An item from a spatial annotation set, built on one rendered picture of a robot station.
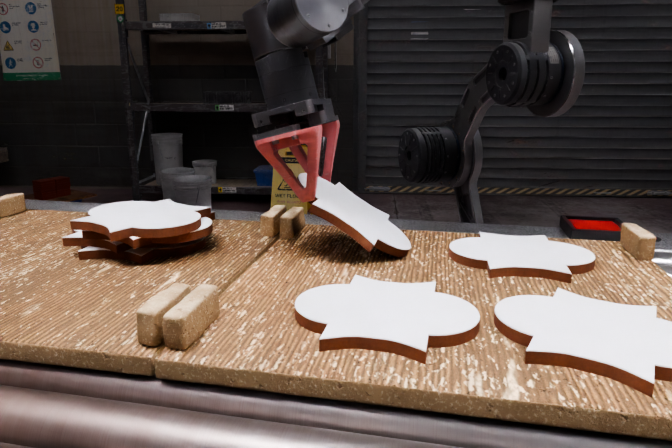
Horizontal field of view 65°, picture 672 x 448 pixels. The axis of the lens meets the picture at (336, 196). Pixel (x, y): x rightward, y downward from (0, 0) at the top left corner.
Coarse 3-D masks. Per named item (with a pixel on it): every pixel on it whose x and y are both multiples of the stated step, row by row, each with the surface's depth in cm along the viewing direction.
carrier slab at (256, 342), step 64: (320, 256) 56; (384, 256) 56; (448, 256) 56; (256, 320) 41; (256, 384) 34; (320, 384) 33; (384, 384) 33; (448, 384) 33; (512, 384) 33; (576, 384) 33
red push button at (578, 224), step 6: (576, 222) 72; (582, 222) 72; (588, 222) 72; (594, 222) 72; (600, 222) 72; (606, 222) 72; (612, 222) 72; (576, 228) 69; (582, 228) 69; (588, 228) 69; (594, 228) 69; (600, 228) 69; (606, 228) 69; (612, 228) 69; (618, 228) 69
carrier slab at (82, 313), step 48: (0, 240) 62; (48, 240) 62; (240, 240) 62; (0, 288) 48; (48, 288) 48; (96, 288) 48; (144, 288) 48; (192, 288) 48; (0, 336) 39; (48, 336) 39; (96, 336) 39
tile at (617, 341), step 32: (512, 320) 39; (544, 320) 39; (576, 320) 39; (608, 320) 39; (640, 320) 39; (544, 352) 35; (576, 352) 34; (608, 352) 34; (640, 352) 34; (640, 384) 32
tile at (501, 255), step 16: (464, 240) 58; (480, 240) 58; (496, 240) 58; (512, 240) 58; (528, 240) 58; (544, 240) 58; (464, 256) 53; (480, 256) 53; (496, 256) 53; (512, 256) 53; (528, 256) 53; (544, 256) 53; (560, 256) 53; (576, 256) 53; (592, 256) 53; (496, 272) 50; (512, 272) 50; (528, 272) 50; (544, 272) 50; (560, 272) 49; (576, 272) 51
